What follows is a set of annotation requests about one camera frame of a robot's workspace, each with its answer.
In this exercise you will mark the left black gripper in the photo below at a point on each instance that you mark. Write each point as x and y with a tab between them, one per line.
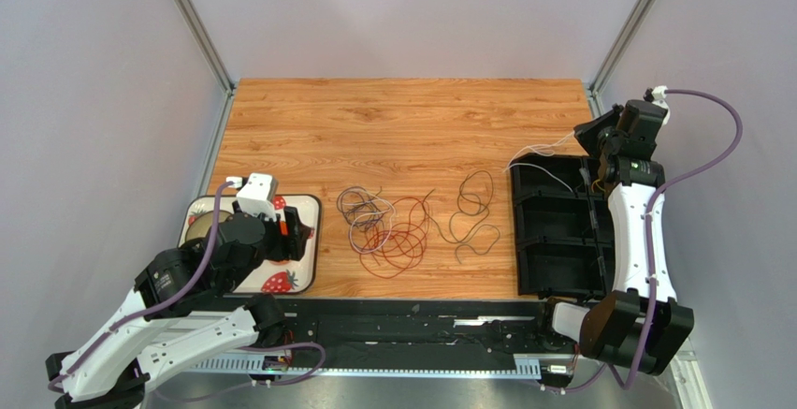
287	248

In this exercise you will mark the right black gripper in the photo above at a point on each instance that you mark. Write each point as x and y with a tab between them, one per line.
596	132

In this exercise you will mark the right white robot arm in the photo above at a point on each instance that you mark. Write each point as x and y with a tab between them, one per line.
639	325

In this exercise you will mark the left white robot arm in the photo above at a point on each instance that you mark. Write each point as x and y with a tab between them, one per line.
128	359

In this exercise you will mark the strawberry print white tray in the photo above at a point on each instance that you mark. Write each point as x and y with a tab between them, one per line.
288	277

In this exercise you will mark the cream enamel bowl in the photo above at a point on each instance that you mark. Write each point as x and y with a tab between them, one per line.
198	225

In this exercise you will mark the black compartment organizer bin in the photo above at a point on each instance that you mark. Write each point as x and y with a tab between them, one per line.
563	232

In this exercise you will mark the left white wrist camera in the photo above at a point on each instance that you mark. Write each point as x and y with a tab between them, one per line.
255	194

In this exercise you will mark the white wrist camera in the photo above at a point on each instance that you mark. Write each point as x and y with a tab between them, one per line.
657	96
255	194

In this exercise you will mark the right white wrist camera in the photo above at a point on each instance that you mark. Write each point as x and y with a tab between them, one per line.
657	96

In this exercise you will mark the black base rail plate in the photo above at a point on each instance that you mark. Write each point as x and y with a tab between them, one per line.
416	336

